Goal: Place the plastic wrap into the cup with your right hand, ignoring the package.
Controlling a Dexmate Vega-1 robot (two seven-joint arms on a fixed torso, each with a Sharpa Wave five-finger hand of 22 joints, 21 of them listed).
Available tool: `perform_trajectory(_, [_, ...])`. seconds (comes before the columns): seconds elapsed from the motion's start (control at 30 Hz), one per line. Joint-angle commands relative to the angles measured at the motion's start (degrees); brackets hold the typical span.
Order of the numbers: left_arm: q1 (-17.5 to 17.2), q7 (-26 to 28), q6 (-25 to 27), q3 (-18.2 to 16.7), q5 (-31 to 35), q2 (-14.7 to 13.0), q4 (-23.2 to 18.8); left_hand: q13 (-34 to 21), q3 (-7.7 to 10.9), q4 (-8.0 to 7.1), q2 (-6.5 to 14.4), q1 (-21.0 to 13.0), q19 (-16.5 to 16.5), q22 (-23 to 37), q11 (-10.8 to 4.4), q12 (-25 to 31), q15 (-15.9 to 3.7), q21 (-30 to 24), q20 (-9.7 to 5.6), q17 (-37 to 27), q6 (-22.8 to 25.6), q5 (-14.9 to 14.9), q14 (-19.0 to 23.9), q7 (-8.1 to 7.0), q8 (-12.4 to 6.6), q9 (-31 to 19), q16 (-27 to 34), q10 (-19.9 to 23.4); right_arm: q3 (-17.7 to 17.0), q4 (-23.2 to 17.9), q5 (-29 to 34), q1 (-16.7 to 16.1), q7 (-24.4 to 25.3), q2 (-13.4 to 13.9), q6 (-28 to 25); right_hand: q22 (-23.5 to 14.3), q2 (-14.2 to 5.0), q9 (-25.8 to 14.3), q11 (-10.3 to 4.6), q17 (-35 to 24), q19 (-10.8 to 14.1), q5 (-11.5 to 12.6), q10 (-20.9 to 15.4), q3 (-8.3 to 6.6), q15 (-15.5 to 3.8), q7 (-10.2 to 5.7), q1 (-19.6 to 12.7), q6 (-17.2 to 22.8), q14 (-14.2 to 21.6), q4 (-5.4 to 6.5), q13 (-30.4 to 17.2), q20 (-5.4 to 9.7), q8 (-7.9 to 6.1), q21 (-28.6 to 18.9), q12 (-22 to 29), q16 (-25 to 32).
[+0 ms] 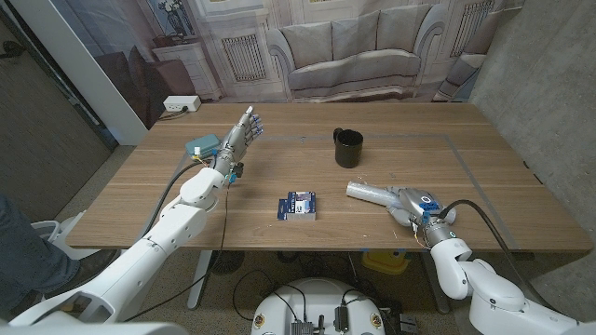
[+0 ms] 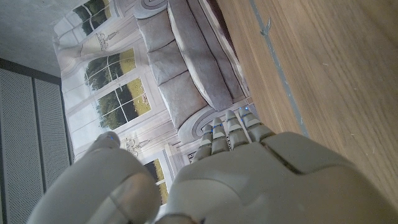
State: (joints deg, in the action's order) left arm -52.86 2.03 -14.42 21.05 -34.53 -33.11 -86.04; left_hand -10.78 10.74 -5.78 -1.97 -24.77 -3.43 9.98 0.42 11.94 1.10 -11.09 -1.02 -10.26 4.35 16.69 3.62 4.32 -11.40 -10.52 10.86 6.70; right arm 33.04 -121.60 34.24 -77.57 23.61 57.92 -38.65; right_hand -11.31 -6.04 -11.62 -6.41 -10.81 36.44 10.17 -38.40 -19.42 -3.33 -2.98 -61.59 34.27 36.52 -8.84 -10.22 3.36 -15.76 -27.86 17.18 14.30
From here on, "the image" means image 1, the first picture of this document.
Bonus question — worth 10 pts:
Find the white power strip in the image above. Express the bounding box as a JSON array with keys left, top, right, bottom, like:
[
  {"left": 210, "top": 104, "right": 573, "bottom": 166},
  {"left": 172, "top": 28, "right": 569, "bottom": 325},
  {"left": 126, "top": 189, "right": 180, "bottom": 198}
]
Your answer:
[{"left": 162, "top": 95, "right": 202, "bottom": 113}]

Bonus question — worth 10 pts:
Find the black round floor object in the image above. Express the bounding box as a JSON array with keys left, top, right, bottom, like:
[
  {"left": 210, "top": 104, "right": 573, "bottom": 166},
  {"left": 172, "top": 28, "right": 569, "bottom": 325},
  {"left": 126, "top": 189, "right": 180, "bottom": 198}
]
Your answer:
[{"left": 210, "top": 249, "right": 246, "bottom": 275}]

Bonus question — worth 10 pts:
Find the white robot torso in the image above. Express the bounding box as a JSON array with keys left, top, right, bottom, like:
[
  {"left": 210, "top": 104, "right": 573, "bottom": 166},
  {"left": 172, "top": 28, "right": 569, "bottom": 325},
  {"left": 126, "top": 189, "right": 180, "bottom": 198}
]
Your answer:
[{"left": 251, "top": 277, "right": 386, "bottom": 335}]

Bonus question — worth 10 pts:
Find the white table leg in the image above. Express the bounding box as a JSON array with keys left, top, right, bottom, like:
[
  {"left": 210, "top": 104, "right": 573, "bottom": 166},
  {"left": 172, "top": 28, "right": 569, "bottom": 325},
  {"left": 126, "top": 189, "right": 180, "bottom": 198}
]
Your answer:
[{"left": 186, "top": 249, "right": 214, "bottom": 310}]

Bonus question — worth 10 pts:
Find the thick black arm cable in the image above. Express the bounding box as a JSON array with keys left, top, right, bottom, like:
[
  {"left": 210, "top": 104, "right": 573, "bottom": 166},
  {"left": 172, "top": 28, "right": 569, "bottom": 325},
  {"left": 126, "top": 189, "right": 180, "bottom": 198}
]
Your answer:
[
  {"left": 139, "top": 160, "right": 216, "bottom": 238},
  {"left": 440, "top": 199, "right": 560, "bottom": 313}
]

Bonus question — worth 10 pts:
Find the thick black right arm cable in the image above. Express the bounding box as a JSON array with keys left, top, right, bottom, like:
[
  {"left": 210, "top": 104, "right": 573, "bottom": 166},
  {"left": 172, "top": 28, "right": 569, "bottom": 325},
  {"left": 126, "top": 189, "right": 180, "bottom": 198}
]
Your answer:
[{"left": 440, "top": 199, "right": 560, "bottom": 313}]

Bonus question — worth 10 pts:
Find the person's leg in jeans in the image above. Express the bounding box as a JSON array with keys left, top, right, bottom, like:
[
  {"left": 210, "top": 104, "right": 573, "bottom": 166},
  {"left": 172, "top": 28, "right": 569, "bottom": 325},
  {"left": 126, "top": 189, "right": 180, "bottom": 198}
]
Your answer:
[{"left": 0, "top": 194, "right": 83, "bottom": 317}]

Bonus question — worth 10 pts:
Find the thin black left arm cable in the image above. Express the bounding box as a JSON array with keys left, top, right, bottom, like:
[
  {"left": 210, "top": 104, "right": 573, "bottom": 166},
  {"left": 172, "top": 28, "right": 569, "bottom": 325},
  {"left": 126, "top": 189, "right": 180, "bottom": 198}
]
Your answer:
[{"left": 123, "top": 183, "right": 232, "bottom": 323}]

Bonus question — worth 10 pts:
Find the teal box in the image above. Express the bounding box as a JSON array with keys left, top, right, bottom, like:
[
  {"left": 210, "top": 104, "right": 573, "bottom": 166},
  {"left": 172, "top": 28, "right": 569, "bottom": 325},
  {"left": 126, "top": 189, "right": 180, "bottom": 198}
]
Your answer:
[{"left": 184, "top": 133, "right": 221, "bottom": 160}]

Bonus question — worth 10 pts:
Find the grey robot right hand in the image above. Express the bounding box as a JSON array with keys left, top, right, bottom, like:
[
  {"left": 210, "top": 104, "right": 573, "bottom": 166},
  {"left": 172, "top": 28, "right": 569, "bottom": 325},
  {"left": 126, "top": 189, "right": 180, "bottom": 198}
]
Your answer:
[{"left": 385, "top": 185, "right": 457, "bottom": 234}]

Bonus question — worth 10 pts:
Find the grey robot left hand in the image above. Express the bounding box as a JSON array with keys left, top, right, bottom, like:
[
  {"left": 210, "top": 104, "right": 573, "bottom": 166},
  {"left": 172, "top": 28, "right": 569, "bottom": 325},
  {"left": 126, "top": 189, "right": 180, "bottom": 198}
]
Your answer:
[{"left": 211, "top": 105, "right": 264, "bottom": 176}]

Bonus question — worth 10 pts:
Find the black mug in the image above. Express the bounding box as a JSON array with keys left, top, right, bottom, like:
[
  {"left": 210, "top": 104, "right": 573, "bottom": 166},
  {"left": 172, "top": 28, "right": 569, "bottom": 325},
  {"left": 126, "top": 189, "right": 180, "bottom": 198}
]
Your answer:
[{"left": 332, "top": 127, "right": 365, "bottom": 169}]

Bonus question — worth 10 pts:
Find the black power strip cord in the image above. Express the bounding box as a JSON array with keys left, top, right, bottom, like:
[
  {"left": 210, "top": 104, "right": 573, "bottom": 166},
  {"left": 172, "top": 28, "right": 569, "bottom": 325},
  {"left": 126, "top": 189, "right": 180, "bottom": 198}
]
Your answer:
[{"left": 157, "top": 105, "right": 190, "bottom": 122}]

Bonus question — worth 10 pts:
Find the yellow object under table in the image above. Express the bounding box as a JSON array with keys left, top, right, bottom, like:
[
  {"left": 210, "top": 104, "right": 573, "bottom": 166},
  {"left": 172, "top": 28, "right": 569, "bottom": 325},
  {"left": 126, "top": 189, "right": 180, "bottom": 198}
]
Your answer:
[{"left": 361, "top": 249, "right": 411, "bottom": 275}]

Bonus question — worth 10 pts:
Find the white chair base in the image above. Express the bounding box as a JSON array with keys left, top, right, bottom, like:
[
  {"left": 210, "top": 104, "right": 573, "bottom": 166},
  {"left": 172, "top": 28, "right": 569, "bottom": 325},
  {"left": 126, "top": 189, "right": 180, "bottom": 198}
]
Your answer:
[{"left": 30, "top": 209, "right": 102, "bottom": 261}]

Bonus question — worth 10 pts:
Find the black floor cable loop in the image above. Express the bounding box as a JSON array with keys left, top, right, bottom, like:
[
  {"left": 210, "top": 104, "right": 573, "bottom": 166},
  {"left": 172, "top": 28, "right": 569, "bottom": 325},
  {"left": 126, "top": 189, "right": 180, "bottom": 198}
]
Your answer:
[{"left": 231, "top": 268, "right": 308, "bottom": 323}]

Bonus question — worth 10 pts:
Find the blue and white package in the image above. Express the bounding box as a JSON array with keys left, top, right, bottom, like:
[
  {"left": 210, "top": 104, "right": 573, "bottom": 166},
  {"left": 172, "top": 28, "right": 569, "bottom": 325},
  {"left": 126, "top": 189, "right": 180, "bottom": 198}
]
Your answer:
[{"left": 277, "top": 191, "right": 318, "bottom": 221}]

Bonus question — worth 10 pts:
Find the dark shoe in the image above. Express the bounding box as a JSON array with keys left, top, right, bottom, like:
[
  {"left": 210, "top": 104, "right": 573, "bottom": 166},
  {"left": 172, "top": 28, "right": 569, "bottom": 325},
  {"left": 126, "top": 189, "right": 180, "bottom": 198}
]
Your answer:
[{"left": 44, "top": 248, "right": 120, "bottom": 299}]

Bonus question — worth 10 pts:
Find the printed living room backdrop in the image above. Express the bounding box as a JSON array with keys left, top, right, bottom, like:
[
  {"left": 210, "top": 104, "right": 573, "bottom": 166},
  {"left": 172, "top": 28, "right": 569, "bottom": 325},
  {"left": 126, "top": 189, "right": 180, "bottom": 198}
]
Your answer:
[{"left": 48, "top": 0, "right": 527, "bottom": 131}]

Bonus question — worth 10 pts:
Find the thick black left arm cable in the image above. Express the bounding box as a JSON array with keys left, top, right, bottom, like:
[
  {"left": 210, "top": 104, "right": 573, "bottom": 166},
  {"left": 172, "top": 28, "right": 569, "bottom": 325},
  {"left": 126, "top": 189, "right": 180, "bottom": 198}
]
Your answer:
[{"left": 139, "top": 160, "right": 216, "bottom": 238}]

